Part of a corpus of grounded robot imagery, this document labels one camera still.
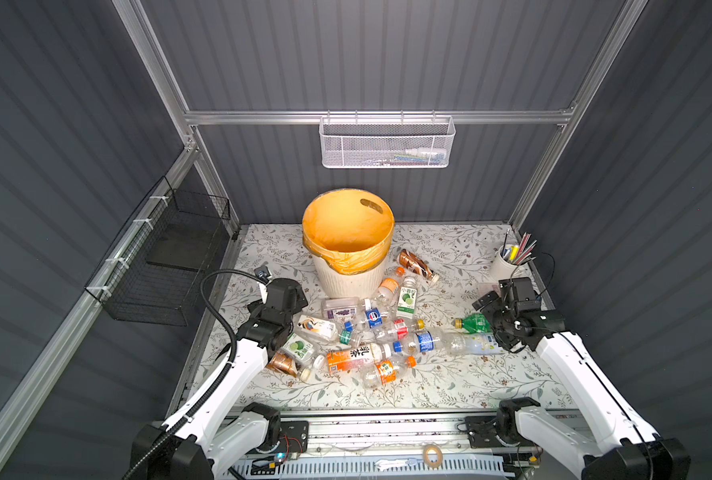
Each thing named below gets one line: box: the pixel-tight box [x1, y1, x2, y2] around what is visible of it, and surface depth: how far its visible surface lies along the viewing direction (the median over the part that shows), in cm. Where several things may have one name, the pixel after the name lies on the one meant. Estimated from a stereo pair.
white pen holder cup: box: [491, 244, 523, 284], surface depth 101 cm
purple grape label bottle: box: [321, 297, 363, 323], surface depth 95 cm
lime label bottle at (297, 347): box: [280, 332, 314, 361], surface depth 86 cm
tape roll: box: [423, 444, 443, 468], surface depth 72 cm
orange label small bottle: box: [361, 355, 417, 389], surface depth 82 cm
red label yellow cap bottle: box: [388, 318, 409, 340], surface depth 88 cm
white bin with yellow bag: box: [302, 188, 395, 299], surface depth 91 cm
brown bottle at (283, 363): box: [266, 352, 297, 378], surface depth 83 cm
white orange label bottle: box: [297, 315, 337, 338], surface depth 88 cm
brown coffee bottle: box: [397, 249, 440, 283], surface depth 104 cm
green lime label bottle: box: [396, 276, 418, 320], surface depth 96 cm
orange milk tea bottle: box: [326, 342, 392, 374], surface depth 84 cm
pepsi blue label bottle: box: [364, 298, 383, 329], surface depth 91 cm
